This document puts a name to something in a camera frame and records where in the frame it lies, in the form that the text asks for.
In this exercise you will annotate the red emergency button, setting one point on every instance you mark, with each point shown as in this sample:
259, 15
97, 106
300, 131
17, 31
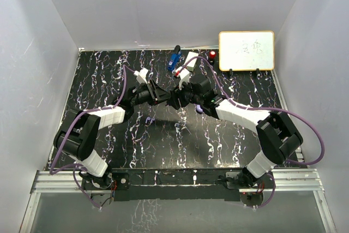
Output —
212, 57

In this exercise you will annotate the blue black tool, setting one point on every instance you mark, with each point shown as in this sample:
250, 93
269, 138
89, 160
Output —
175, 56

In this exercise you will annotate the white board wooden frame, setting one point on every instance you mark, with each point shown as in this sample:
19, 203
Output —
246, 50

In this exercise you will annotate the aluminium frame rail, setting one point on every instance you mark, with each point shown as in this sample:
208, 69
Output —
285, 179

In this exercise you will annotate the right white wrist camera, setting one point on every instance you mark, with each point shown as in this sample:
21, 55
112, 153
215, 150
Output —
184, 76

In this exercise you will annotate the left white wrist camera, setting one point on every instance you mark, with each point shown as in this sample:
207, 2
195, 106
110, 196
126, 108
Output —
141, 76

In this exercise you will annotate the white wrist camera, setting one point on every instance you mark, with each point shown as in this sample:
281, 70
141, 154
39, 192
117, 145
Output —
184, 76
141, 76

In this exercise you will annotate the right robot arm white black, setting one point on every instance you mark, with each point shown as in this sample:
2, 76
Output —
277, 134

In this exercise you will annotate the purple round earbud case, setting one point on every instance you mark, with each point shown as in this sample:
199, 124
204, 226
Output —
198, 109

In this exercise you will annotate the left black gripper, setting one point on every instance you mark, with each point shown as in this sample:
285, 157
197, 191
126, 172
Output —
157, 94

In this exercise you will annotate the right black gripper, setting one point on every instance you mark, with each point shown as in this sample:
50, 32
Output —
177, 94

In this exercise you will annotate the white rectangular box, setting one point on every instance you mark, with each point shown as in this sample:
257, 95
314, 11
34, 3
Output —
190, 61

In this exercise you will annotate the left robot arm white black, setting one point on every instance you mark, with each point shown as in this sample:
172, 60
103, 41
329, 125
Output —
78, 135

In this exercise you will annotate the black front base bar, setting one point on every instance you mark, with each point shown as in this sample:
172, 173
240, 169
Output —
183, 184

